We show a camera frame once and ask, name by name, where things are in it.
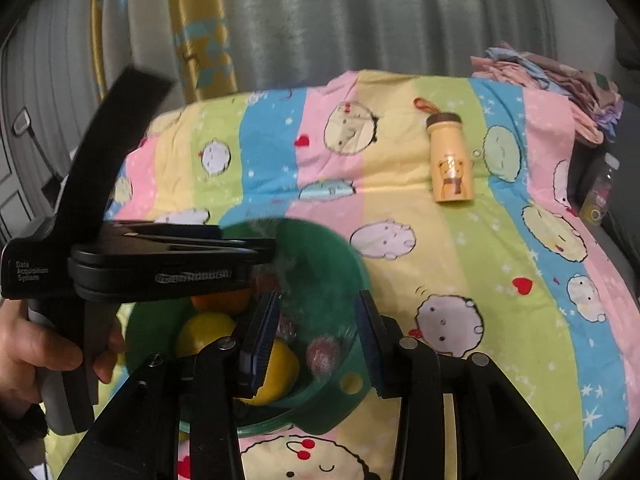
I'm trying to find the pile of folded clothes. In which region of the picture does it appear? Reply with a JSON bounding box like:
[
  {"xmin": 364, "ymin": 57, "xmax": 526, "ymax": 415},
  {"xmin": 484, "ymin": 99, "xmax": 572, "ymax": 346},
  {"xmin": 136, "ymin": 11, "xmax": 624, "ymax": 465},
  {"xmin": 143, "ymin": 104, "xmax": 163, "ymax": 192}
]
[{"xmin": 470, "ymin": 47, "xmax": 626, "ymax": 148}]

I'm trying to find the grey curtain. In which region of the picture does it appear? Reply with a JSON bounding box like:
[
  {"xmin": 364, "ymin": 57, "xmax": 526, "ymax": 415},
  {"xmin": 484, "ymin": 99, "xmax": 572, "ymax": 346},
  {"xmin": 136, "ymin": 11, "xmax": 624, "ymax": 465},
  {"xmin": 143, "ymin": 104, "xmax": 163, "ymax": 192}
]
[{"xmin": 0, "ymin": 0, "xmax": 621, "ymax": 111}]

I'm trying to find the clear plastic bottle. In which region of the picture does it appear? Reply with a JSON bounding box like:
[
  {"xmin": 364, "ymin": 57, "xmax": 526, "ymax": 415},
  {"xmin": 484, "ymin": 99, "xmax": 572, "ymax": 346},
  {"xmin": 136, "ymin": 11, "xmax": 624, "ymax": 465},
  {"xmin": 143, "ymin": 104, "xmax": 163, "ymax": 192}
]
[{"xmin": 577, "ymin": 152, "xmax": 621, "ymax": 233}]

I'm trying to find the person's left hand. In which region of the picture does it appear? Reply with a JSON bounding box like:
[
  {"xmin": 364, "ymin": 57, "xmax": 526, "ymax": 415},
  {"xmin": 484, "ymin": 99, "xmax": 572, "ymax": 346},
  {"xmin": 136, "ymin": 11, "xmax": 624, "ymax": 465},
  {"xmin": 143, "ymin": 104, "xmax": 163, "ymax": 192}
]
[{"xmin": 0, "ymin": 300, "xmax": 127, "ymax": 411}]

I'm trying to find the gold curtain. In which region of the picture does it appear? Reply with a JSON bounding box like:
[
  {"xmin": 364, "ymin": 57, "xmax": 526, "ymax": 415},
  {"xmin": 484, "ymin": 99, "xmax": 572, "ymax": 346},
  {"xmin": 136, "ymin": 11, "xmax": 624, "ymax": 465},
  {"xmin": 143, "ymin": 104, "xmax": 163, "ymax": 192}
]
[{"xmin": 90, "ymin": 0, "xmax": 238, "ymax": 106}]

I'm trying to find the red candy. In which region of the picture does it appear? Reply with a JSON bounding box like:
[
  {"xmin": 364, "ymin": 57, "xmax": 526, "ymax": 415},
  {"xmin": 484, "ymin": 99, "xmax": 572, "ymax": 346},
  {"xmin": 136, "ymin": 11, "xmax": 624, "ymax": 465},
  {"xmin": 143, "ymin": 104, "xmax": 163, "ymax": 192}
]
[
  {"xmin": 252, "ymin": 267, "xmax": 283, "ymax": 306},
  {"xmin": 305, "ymin": 335, "xmax": 346, "ymax": 376}
]

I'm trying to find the orange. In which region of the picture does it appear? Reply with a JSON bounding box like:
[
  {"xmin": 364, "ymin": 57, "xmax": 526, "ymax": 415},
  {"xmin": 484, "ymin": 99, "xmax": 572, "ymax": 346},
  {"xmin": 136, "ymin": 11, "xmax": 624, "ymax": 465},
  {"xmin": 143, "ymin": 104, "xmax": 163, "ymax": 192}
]
[{"xmin": 190, "ymin": 287, "xmax": 251, "ymax": 315}]

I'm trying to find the yellow bear print bottle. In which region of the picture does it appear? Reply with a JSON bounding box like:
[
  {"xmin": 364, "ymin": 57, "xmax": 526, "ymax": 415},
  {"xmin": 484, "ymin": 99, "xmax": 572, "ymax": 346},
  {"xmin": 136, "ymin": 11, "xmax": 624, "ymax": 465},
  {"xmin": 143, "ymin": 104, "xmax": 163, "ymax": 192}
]
[{"xmin": 412, "ymin": 96, "xmax": 476, "ymax": 205}]

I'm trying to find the green plastic bowl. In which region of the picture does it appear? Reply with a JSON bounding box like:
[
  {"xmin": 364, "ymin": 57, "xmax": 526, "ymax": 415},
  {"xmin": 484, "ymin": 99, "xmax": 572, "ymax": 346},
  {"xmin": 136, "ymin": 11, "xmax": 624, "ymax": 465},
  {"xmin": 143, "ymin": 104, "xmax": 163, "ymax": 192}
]
[{"xmin": 122, "ymin": 217, "xmax": 373, "ymax": 436}]

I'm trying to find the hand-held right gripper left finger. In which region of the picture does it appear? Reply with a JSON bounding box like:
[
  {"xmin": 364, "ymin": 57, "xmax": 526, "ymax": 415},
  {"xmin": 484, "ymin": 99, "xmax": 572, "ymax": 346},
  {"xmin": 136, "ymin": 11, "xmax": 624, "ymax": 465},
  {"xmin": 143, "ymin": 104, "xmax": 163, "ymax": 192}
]
[{"xmin": 57, "ymin": 290, "xmax": 281, "ymax": 480}]

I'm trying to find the yellow lemon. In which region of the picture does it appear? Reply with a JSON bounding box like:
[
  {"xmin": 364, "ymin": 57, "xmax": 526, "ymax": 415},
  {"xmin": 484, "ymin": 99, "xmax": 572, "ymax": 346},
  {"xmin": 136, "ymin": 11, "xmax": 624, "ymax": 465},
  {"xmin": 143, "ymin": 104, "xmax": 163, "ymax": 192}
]
[
  {"xmin": 175, "ymin": 312, "xmax": 238, "ymax": 358},
  {"xmin": 240, "ymin": 337, "xmax": 301, "ymax": 407}
]

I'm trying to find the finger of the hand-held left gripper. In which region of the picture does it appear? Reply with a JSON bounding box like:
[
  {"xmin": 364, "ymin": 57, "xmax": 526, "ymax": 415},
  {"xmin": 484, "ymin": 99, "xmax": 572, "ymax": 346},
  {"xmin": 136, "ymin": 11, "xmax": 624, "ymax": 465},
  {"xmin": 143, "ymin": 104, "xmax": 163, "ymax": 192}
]
[{"xmin": 107, "ymin": 224, "xmax": 279, "ymax": 264}]

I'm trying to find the striped cartoon printed blanket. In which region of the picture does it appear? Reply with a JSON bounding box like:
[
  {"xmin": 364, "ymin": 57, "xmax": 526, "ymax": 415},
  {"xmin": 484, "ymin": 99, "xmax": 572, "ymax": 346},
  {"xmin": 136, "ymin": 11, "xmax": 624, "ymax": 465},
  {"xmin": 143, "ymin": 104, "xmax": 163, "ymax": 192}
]
[{"xmin": 42, "ymin": 70, "xmax": 640, "ymax": 480}]

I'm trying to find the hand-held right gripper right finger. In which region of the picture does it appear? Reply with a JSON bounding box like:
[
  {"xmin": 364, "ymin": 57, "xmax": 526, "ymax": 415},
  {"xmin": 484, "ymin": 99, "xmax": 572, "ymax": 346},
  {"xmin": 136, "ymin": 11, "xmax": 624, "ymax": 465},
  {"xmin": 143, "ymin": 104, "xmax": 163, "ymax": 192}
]
[{"xmin": 356, "ymin": 290, "xmax": 583, "ymax": 480}]

